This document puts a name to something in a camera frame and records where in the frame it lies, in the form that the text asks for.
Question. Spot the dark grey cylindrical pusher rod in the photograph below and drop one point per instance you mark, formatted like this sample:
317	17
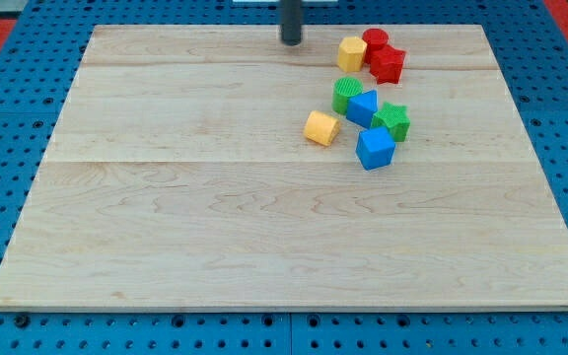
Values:
291	17

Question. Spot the blue cube block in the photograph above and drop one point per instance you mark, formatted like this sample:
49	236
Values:
375	148

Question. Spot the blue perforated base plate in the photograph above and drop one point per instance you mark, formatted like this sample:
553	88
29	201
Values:
37	64

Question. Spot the yellow hexagon block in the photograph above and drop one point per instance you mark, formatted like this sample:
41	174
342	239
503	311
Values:
351	53

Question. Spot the yellow half-round block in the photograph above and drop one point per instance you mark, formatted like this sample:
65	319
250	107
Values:
321	128

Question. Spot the green star block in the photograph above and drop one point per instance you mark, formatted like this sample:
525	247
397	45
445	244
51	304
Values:
394	119

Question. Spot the green circle block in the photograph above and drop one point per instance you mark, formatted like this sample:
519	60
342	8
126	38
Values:
344	89

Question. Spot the red star block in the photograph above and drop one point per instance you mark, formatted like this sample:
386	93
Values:
386	64

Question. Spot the red circle block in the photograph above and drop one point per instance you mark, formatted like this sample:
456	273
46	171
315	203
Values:
376	39

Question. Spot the light wooden board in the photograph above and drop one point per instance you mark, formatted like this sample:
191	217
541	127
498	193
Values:
177	179

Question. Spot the blue triangle block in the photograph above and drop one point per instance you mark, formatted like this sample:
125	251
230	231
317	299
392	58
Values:
361	108

